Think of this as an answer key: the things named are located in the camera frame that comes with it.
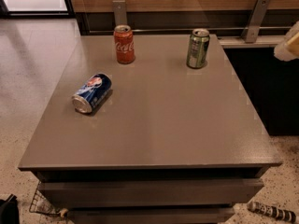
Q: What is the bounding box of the blue pepsi can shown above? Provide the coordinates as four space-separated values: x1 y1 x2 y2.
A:
72 73 112 114

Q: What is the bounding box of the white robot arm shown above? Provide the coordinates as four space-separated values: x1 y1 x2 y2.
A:
274 21 299 62

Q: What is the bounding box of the red coca-cola can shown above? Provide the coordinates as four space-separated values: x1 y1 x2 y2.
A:
114 24 135 64

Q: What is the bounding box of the green soda can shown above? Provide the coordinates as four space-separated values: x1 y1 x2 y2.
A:
186 28 210 69

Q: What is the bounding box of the grey drawer cabinet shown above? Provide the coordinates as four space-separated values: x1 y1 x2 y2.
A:
19 35 281 224

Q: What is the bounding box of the dark framed glass door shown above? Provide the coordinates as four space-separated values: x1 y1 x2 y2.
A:
0 0 74 17

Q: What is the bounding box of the black white patterned stick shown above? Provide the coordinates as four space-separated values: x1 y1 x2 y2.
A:
247 202 297 224

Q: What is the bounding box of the black bag on floor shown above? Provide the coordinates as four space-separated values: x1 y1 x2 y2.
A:
0 194 20 224

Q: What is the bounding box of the left metal wall bracket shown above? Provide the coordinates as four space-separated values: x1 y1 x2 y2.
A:
112 0 127 25

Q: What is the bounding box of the metal wall bracket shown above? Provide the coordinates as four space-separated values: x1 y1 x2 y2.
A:
241 0 271 43
112 0 127 25

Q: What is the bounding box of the right metal wall bracket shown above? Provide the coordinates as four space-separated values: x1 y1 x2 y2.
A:
241 0 271 43

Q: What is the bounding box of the wire basket on floor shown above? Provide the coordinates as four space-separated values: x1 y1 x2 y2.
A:
29 183 68 218

